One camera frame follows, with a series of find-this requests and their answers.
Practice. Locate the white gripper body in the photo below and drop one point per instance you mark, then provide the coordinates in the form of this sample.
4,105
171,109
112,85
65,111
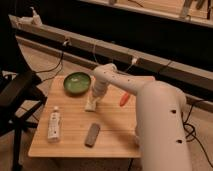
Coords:
99,88

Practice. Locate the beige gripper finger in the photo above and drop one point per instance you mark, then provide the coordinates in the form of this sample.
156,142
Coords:
94,100

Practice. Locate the white sponge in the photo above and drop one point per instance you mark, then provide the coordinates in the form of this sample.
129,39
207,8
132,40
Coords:
90,107

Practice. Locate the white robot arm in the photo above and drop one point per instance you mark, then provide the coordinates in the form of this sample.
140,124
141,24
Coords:
159,106

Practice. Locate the green bowl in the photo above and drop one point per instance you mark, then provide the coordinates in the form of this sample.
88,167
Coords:
77,83

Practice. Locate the orange carrot toy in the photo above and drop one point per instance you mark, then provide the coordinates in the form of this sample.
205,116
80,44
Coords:
124,99

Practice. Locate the wooden table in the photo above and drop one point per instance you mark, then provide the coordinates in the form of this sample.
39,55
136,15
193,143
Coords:
116,138

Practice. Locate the white tube bottle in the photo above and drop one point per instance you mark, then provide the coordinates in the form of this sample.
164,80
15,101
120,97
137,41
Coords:
53,134

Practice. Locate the black chair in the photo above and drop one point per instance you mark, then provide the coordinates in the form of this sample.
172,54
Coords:
22,87

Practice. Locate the white spray bottle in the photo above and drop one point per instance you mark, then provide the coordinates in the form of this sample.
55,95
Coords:
36,17

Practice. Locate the long wooden beam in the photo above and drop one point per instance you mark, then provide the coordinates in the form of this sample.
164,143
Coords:
197,79

